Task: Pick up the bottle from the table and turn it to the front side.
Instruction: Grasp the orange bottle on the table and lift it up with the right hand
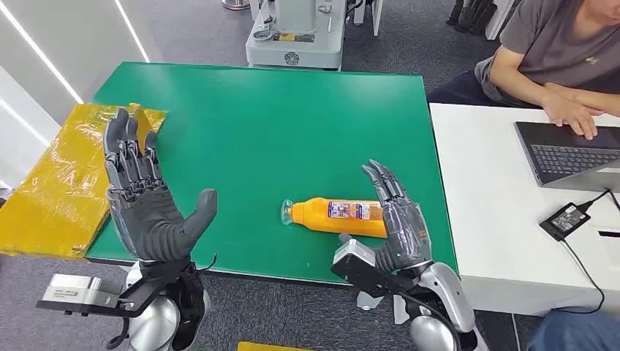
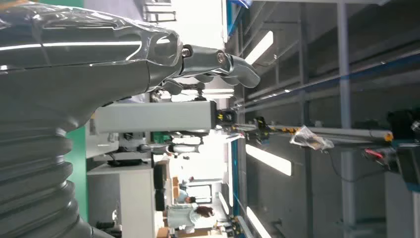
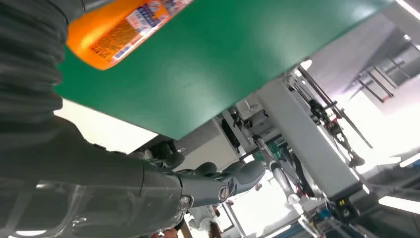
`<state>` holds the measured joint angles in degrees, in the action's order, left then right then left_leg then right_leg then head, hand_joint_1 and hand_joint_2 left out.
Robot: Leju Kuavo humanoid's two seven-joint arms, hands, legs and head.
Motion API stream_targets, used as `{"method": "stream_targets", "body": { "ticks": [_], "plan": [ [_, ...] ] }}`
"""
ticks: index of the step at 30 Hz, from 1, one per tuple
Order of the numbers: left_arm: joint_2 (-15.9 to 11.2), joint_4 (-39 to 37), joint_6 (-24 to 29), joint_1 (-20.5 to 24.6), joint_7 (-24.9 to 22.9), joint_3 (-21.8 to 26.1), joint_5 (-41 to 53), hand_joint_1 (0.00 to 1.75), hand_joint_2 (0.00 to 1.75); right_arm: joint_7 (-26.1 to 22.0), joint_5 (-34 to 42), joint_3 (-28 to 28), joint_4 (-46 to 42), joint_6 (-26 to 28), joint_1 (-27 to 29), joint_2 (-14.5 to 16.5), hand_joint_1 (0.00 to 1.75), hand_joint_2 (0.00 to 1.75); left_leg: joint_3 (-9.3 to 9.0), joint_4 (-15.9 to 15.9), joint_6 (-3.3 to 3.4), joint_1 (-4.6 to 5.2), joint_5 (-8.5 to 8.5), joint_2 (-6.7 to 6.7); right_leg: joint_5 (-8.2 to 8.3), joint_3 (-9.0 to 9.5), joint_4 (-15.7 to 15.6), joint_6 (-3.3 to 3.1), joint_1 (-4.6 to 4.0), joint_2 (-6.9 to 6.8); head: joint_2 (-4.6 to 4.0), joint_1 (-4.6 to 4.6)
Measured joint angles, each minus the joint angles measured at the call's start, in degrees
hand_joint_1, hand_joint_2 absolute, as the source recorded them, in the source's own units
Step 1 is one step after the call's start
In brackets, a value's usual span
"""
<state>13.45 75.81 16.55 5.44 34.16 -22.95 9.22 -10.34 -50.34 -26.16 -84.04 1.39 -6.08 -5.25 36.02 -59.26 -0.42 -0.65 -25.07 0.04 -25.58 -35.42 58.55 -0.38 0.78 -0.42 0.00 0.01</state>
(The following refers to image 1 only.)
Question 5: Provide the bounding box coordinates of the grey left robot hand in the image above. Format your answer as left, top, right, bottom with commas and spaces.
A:
102, 108, 219, 265

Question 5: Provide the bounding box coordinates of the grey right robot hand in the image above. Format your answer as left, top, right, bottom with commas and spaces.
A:
338, 159, 434, 273

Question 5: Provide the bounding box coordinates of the orange bottle with label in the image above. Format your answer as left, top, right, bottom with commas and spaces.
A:
281, 197, 388, 239

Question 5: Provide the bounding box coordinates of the white table foot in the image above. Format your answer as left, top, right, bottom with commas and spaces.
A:
357, 290, 384, 312

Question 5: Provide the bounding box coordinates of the yellow taped cardboard box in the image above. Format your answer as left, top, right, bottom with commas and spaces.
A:
0, 102, 168, 260

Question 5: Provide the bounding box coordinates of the black power adapter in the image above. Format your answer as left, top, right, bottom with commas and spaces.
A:
539, 202, 592, 242

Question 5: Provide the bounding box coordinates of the yellow flat item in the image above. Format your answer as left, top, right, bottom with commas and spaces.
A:
236, 341, 314, 351

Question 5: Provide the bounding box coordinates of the dark grey laptop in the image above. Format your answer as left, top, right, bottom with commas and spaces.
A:
514, 121, 620, 193

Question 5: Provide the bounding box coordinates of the person's leg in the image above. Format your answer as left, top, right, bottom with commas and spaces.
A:
526, 307, 620, 351

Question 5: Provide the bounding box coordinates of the person's right hand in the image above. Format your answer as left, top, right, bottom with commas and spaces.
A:
540, 93, 602, 140

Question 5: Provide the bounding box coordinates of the pale grey machine base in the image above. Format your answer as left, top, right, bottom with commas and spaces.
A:
245, 0, 347, 71

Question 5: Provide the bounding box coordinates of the black bulky object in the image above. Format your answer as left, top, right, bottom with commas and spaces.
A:
445, 0, 500, 36

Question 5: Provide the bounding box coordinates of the white furniture panel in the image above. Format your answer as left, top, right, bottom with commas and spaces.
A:
484, 0, 517, 41

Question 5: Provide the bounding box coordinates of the person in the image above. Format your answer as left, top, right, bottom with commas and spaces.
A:
426, 0, 620, 141

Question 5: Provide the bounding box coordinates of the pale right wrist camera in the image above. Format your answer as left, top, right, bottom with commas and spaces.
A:
331, 238, 379, 282

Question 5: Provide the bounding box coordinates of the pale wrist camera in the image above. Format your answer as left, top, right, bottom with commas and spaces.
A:
331, 238, 379, 282
41, 273, 104, 307

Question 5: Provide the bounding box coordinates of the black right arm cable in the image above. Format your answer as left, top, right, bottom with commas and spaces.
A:
401, 292, 462, 351

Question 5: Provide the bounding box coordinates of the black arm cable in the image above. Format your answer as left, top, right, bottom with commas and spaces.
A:
106, 317, 132, 351
401, 292, 462, 351

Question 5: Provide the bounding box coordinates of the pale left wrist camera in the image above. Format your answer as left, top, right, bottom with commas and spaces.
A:
41, 273, 104, 307

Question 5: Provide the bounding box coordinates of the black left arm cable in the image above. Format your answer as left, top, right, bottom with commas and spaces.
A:
106, 317, 132, 351

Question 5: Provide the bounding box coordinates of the black adapter mains cable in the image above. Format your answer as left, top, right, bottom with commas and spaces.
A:
552, 237, 606, 316

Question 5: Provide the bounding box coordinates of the white wall light strip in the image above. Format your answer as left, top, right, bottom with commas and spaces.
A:
113, 0, 151, 63
0, 0, 84, 104

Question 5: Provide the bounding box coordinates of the black adapter laptop cable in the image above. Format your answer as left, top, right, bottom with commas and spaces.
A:
576, 189, 620, 214

